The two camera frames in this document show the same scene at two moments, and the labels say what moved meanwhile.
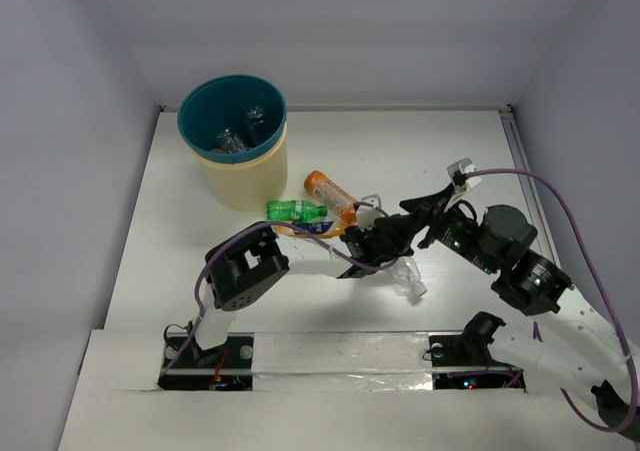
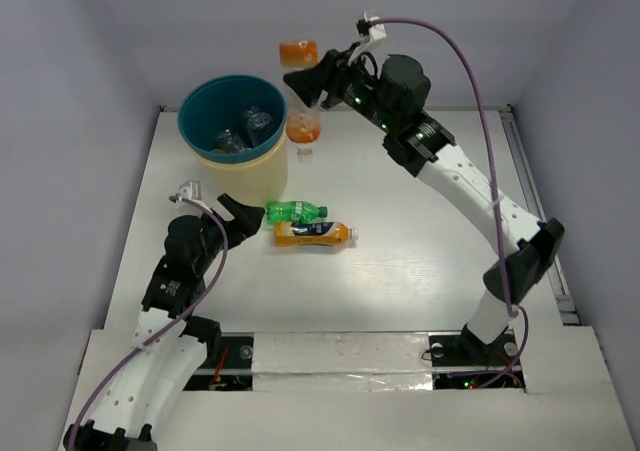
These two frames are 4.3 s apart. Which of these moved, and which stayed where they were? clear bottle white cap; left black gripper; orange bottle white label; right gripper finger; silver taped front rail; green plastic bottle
Moved: orange bottle white label; left black gripper; right gripper finger
Stayed: green plastic bottle; silver taped front rail; clear bottle white cap
